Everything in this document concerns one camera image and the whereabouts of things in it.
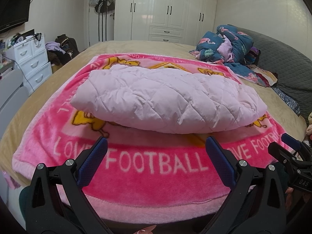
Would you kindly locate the teal flamingo print quilt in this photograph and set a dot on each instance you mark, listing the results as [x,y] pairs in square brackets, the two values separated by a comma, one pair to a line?
[209,41]

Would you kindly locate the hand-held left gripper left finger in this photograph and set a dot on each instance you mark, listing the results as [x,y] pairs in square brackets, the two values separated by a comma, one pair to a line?
[93,156]

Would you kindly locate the dark brown bag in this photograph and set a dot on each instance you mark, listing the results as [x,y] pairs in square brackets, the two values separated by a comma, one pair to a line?
[70,46]

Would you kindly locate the light grey padded furniture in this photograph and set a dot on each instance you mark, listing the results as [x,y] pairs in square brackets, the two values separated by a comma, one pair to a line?
[12,90]

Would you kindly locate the grey quilted headboard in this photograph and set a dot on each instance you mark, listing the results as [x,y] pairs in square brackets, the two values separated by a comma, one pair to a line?
[287,61]

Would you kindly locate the blue patterned cloth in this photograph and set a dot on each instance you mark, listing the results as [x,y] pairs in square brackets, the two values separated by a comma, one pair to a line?
[287,101]

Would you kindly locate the multicoloured floral cloth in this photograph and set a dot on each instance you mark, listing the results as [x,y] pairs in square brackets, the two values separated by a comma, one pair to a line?
[264,76]

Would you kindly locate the pink quilted jacket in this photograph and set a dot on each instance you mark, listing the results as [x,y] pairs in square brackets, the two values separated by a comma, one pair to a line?
[158,97]

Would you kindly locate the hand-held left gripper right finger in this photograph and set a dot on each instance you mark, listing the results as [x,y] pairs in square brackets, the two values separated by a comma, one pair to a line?
[219,158]

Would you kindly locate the pink printed blanket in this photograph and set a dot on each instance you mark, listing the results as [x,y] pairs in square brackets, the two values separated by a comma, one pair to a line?
[146,187]

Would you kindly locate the white drawer chest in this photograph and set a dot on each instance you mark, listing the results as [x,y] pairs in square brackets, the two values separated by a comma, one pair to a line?
[34,63]

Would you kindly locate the person's dark green clothing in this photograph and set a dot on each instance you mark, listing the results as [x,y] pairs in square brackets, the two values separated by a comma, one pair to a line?
[24,199]

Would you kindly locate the white wardrobe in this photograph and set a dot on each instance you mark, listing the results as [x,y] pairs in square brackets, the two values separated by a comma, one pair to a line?
[158,4]

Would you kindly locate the person's right hand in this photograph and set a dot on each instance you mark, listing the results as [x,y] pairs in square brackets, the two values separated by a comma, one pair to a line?
[289,199]

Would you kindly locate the beige plush toy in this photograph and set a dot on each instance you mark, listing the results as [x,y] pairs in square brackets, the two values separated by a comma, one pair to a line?
[310,129]

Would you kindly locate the lavender cloth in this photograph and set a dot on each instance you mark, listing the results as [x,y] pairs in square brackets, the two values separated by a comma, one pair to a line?
[53,45]

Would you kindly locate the bed with tan sheet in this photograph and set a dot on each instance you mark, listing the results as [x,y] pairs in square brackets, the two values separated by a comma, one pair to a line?
[146,46]

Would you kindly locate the black flat object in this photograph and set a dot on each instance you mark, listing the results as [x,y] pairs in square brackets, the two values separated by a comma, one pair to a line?
[29,33]

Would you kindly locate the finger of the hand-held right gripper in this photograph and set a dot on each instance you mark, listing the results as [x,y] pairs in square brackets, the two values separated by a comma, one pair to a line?
[280,153]
[291,141]

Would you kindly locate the black television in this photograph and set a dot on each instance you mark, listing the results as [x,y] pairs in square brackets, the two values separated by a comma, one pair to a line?
[12,12]

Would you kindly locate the hanging black bags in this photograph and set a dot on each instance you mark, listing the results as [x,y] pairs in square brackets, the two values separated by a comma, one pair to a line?
[102,4]

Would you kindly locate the person's left hand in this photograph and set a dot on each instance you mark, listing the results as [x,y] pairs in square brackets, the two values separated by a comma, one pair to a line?
[146,230]

